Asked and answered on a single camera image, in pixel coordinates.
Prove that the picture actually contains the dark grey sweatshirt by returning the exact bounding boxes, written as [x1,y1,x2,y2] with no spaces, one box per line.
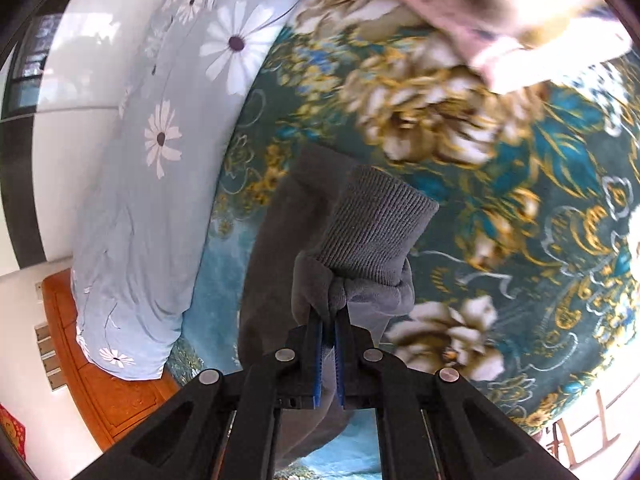
[238,144,438,469]

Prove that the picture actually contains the light blue daisy quilt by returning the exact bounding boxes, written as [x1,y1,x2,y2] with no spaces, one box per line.
[72,0,299,380]

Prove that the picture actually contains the pink folded garment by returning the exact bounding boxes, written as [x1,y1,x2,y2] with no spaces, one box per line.
[400,0,632,94]

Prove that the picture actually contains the orange wooden bed frame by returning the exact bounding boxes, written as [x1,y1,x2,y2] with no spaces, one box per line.
[42,269,179,451]

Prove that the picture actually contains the teal floral bed blanket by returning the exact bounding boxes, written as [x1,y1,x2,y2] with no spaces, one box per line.
[168,0,639,436]

